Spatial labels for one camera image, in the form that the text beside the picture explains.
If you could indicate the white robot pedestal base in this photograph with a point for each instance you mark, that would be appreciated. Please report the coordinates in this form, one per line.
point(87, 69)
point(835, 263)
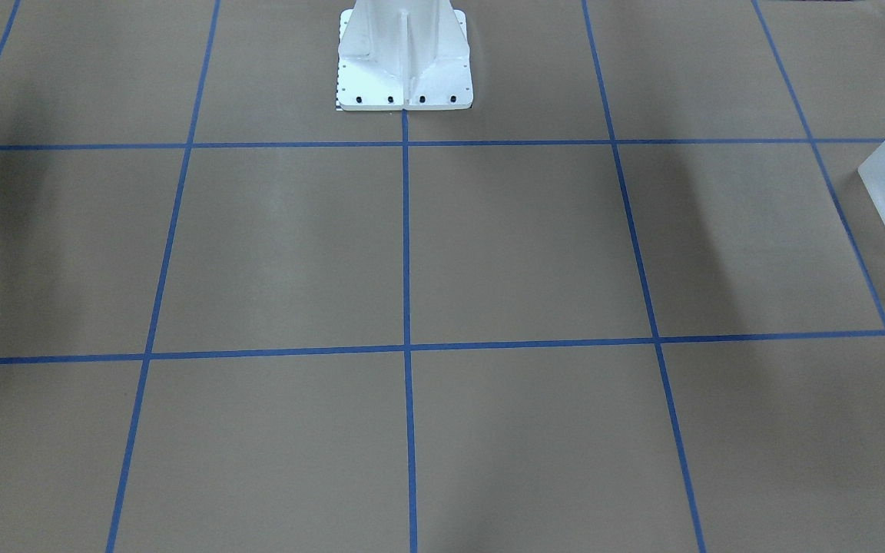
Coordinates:
point(403, 55)

